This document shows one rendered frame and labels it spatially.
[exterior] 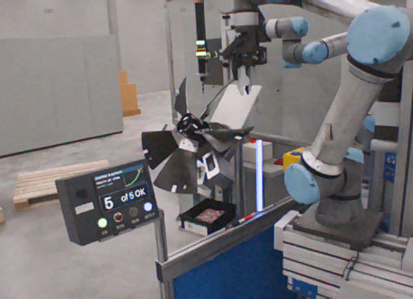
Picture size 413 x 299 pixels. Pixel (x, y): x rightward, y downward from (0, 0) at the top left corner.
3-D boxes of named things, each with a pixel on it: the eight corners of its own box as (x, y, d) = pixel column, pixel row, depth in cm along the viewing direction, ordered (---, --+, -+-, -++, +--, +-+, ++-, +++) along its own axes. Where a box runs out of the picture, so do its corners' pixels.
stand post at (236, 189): (236, 285, 239) (231, 121, 211) (245, 291, 232) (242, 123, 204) (232, 288, 236) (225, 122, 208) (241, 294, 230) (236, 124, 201)
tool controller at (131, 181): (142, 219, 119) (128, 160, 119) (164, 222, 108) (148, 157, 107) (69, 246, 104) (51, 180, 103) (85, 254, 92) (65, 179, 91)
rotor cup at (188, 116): (193, 125, 193) (177, 113, 185) (214, 121, 184) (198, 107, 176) (187, 148, 187) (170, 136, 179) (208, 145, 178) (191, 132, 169)
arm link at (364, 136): (375, 154, 136) (378, 121, 132) (353, 147, 148) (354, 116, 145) (398, 150, 139) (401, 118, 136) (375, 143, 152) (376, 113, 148)
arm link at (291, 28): (300, 38, 129) (300, 15, 126) (274, 40, 136) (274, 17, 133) (309, 38, 134) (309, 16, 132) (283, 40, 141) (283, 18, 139)
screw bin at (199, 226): (207, 210, 172) (206, 197, 170) (236, 217, 163) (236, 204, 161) (180, 229, 155) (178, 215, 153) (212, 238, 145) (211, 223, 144)
